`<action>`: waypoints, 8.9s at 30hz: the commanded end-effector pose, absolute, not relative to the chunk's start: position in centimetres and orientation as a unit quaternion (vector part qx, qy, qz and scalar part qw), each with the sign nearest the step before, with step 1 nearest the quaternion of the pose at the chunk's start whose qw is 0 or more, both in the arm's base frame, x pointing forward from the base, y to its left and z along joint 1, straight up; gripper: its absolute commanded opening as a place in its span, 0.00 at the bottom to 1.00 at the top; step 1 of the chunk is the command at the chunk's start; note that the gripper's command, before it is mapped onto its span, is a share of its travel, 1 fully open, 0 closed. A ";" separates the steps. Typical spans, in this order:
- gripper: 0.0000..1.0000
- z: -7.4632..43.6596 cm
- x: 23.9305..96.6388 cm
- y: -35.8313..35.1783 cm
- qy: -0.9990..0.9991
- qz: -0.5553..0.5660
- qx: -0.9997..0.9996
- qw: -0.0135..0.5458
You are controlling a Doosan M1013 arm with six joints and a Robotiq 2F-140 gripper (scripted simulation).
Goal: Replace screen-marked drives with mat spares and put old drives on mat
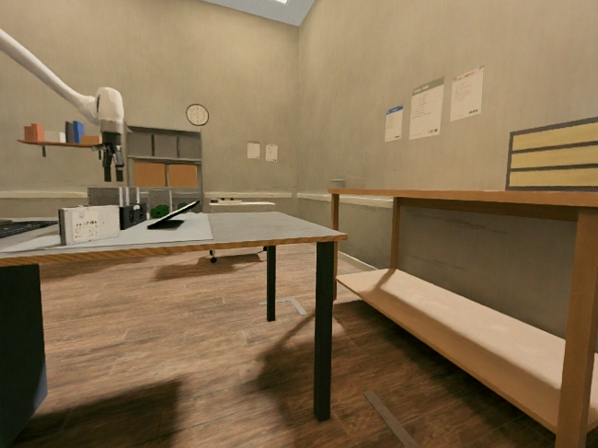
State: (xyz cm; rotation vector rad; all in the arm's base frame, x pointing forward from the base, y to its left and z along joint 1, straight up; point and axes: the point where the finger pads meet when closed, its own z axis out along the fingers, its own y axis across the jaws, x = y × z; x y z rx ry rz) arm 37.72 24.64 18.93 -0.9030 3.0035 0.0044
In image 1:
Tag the grey flat mat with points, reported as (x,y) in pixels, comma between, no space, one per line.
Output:
(181,228)

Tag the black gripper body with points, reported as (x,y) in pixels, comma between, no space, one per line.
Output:
(112,139)

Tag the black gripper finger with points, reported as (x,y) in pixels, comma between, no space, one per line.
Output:
(119,164)
(106,163)

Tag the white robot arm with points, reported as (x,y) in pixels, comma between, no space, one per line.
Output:
(106,110)

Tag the white hard drive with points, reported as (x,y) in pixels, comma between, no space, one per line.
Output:
(86,224)

